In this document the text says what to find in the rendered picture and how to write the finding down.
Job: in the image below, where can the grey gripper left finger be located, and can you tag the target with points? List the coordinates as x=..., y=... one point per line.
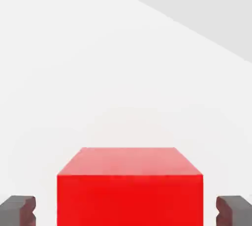
x=13, y=212

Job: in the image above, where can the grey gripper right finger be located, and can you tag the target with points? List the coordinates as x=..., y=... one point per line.
x=237, y=212

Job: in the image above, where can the small red cube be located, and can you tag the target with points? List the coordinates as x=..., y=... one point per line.
x=130, y=194

